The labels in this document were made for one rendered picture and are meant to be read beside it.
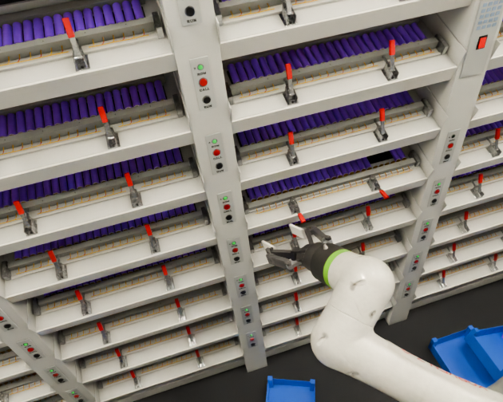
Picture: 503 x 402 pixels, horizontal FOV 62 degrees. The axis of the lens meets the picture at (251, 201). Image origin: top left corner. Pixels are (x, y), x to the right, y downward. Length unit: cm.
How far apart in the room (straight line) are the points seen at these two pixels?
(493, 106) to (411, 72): 36
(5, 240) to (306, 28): 88
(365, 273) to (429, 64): 61
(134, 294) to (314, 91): 84
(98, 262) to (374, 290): 79
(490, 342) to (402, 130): 119
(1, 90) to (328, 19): 67
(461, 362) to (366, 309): 134
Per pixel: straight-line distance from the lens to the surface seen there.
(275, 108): 104
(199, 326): 174
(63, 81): 93
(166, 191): 113
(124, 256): 128
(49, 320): 150
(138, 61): 91
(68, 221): 117
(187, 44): 91
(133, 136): 102
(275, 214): 128
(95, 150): 102
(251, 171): 114
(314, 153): 119
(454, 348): 219
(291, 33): 96
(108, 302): 145
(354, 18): 102
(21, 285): 136
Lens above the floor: 187
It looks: 44 degrees down
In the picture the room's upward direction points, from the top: 7 degrees counter-clockwise
